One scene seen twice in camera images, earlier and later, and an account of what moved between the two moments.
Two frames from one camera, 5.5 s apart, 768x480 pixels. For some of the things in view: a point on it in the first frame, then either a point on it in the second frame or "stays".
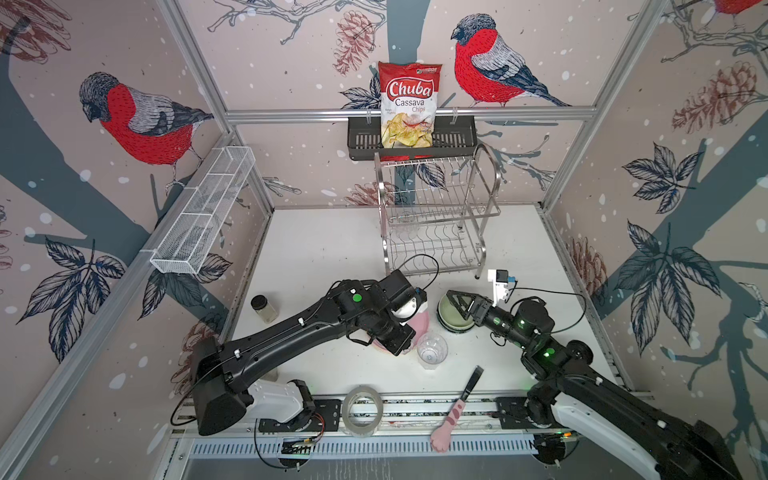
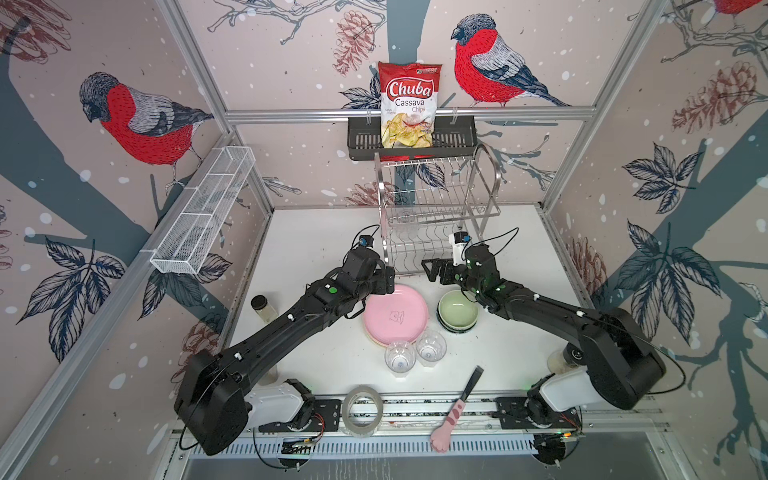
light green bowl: x=451 y=319 stays
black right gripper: x=480 y=309 -> x=445 y=266
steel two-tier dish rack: x=432 y=211 stays
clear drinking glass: x=432 y=349 stays
